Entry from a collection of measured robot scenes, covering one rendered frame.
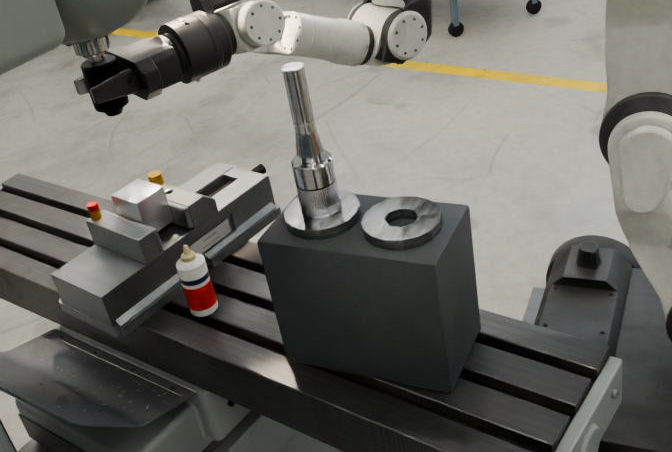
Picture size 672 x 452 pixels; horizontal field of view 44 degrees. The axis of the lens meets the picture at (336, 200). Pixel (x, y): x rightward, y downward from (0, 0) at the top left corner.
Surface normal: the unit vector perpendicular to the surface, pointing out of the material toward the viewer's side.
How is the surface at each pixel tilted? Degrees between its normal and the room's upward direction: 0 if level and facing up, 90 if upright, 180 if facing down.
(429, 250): 0
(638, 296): 0
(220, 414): 90
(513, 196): 0
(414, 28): 87
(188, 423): 90
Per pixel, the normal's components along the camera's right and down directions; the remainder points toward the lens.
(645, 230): -0.29, 0.84
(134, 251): -0.61, 0.50
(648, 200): -0.38, 0.54
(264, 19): 0.57, 0.11
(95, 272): -0.16, -0.84
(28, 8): 0.80, 0.19
